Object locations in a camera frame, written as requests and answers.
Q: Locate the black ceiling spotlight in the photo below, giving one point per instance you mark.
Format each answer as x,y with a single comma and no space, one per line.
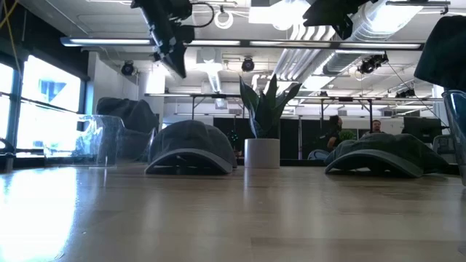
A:
248,64
127,68
371,63

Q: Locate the white round plant pot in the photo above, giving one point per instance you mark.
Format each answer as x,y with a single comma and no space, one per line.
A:
262,153

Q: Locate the clear plastic bin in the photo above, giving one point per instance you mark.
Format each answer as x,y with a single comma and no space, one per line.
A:
73,142
457,134

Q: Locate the black aluminium table frame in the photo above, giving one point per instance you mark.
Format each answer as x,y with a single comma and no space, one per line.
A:
295,162

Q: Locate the green snake plant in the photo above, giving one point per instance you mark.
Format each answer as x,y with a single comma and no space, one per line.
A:
267,109

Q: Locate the black monitor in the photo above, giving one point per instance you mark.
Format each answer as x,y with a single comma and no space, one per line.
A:
422,127

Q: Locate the person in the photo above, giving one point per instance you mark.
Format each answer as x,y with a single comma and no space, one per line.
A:
334,132
375,126

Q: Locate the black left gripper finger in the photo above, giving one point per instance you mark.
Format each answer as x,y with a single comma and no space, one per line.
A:
168,60
181,60

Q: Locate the white blue round object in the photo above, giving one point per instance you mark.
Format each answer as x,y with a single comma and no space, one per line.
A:
317,154

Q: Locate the overhead light bar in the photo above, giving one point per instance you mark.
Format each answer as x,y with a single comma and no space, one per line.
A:
225,43

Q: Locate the grey-blue denim baseball cap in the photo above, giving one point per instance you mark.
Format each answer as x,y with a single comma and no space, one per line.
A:
127,113
191,140

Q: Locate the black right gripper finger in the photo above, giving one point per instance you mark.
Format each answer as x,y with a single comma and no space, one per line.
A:
346,27

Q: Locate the silver ventilation duct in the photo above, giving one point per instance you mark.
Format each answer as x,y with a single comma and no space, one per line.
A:
364,36

